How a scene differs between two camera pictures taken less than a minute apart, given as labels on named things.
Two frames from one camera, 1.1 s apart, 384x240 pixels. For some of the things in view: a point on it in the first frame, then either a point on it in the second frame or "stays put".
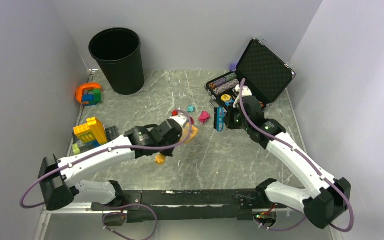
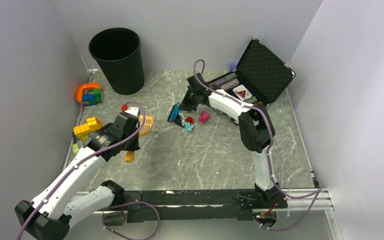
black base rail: [152, 206] stays put
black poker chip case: [260, 69] stays put
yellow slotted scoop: [160, 158] to [129, 156]
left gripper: [168, 152] to [134, 146]
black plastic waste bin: [118, 52] stays put
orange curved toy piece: [79, 91] stays put
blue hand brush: [221, 112] to [174, 115]
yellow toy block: [96, 126] stays put
